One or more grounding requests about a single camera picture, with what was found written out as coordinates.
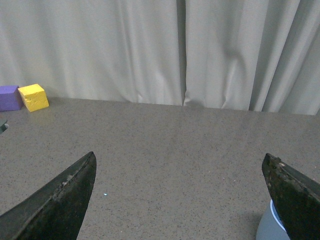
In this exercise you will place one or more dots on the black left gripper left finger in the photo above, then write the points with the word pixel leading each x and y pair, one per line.
pixel 55 211

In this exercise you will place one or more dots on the white curtain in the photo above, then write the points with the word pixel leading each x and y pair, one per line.
pixel 256 55

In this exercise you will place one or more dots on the dark green object at edge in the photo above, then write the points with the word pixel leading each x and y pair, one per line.
pixel 3 125

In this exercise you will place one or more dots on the purple foam cube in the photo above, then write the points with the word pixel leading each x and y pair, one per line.
pixel 10 98

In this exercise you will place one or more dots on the yellow foam cube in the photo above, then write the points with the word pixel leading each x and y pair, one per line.
pixel 34 97

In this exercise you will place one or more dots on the blue cup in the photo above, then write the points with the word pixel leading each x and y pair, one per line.
pixel 270 226

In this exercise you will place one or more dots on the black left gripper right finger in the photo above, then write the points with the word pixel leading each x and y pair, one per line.
pixel 296 198

